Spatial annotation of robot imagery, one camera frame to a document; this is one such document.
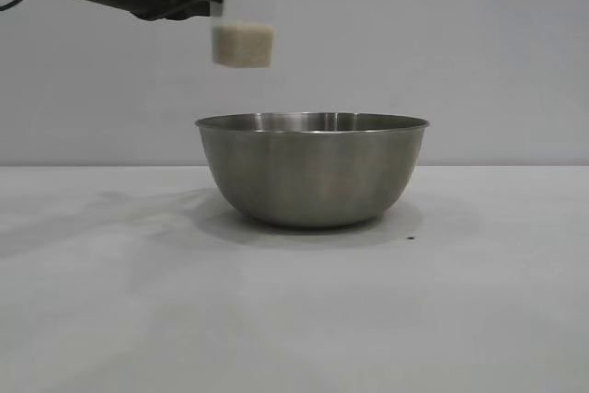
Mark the clear measuring cup with rice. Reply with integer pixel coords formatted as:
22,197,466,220
209,0,277,69

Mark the stainless steel mixing bowl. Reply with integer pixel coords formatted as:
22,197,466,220
193,111,432,228

